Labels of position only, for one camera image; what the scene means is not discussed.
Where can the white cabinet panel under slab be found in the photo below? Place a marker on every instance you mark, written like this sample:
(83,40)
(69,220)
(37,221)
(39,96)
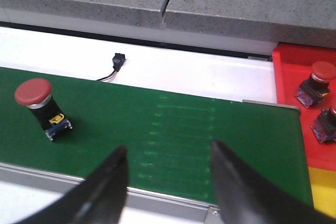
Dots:
(135,32)

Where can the black connector with wires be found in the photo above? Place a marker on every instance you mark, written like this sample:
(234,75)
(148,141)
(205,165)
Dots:
(118,61)

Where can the yellow plastic tray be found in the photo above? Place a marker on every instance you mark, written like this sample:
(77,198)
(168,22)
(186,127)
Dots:
(323,190)

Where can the red plastic tray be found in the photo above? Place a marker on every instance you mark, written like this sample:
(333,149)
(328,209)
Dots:
(292,65)

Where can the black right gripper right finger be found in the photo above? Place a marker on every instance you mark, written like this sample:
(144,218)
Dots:
(244,196)

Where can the aluminium conveyor side rail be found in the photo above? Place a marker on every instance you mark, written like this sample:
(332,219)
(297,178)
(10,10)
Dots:
(26,190)

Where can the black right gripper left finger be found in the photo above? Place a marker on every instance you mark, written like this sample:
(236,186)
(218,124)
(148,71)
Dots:
(98,199)

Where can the red mushroom push button switch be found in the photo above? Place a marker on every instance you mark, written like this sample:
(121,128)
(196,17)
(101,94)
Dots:
(314,90)

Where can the green conveyor belt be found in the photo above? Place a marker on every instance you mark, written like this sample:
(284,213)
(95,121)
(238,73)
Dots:
(168,135)

